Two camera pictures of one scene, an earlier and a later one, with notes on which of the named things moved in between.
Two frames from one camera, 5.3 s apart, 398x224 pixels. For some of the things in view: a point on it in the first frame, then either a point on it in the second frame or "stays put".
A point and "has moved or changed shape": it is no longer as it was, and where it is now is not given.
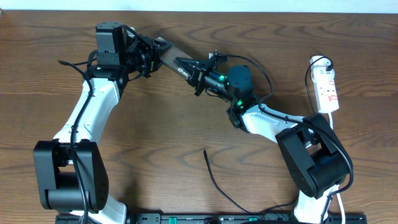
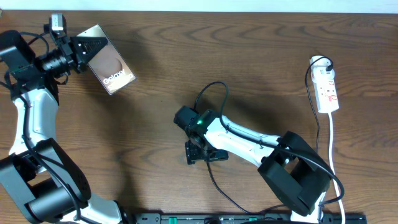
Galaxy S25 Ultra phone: (172, 53) has moved or changed shape
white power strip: (326, 94) stays put
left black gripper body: (145, 56) -> (62, 58)
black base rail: (209, 219) stays put
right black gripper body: (211, 80) -> (194, 154)
